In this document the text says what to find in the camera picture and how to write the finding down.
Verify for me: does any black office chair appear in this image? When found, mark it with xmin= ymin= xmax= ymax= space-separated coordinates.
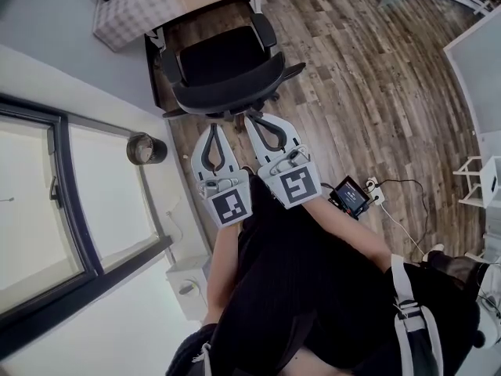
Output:
xmin=160 ymin=12 xmax=307 ymax=120

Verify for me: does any round black pot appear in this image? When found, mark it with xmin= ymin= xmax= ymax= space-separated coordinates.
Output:
xmin=125 ymin=132 xmax=168 ymax=167

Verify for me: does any grey backpack strap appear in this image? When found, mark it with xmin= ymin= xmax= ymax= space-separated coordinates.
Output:
xmin=390 ymin=255 xmax=445 ymax=376

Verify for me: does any white wall box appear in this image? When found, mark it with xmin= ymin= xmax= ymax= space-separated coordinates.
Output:
xmin=165 ymin=255 xmax=214 ymax=321

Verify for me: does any small black monitor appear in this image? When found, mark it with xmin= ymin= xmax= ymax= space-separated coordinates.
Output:
xmin=327 ymin=175 xmax=371 ymax=221

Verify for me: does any white power cable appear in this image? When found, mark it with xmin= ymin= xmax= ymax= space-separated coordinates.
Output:
xmin=381 ymin=204 xmax=426 ymax=256

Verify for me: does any white cabinet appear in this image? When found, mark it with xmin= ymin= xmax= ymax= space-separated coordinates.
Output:
xmin=443 ymin=4 xmax=501 ymax=132

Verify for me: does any black window handle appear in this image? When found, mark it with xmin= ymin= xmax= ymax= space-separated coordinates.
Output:
xmin=49 ymin=175 xmax=63 ymax=209

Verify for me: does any person's right forearm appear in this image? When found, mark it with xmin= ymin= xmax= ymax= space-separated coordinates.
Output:
xmin=303 ymin=197 xmax=392 ymax=269

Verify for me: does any black power cable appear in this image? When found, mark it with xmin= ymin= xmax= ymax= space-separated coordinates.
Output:
xmin=377 ymin=178 xmax=430 ymax=250

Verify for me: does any white storage box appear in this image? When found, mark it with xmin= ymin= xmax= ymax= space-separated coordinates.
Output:
xmin=481 ymin=155 xmax=501 ymax=211

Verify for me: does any white shelf rack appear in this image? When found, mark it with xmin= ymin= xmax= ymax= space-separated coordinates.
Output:
xmin=452 ymin=155 xmax=486 ymax=207

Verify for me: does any person's black clothing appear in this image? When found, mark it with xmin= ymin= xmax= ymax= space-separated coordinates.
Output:
xmin=164 ymin=166 xmax=482 ymax=376

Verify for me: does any thin white wire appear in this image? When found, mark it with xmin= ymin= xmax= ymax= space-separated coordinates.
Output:
xmin=166 ymin=209 xmax=184 ymax=242

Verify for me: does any white power strip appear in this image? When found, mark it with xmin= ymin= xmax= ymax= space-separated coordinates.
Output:
xmin=364 ymin=176 xmax=385 ymax=206

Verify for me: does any black framed window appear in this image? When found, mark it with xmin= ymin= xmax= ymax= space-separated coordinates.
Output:
xmin=0 ymin=94 xmax=173 ymax=362

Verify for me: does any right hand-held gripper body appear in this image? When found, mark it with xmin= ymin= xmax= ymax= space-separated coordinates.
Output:
xmin=256 ymin=144 xmax=323 ymax=211

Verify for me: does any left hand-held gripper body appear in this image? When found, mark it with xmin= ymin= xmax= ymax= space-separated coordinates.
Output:
xmin=196 ymin=168 xmax=254 ymax=230

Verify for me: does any white desk frame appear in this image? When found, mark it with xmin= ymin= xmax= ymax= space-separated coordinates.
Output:
xmin=147 ymin=0 xmax=263 ymax=54

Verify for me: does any checked beige tablecloth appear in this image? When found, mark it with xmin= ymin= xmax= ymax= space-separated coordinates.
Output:
xmin=92 ymin=0 xmax=298 ymax=52

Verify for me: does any person's left forearm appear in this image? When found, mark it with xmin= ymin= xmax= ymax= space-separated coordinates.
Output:
xmin=203 ymin=223 xmax=243 ymax=327

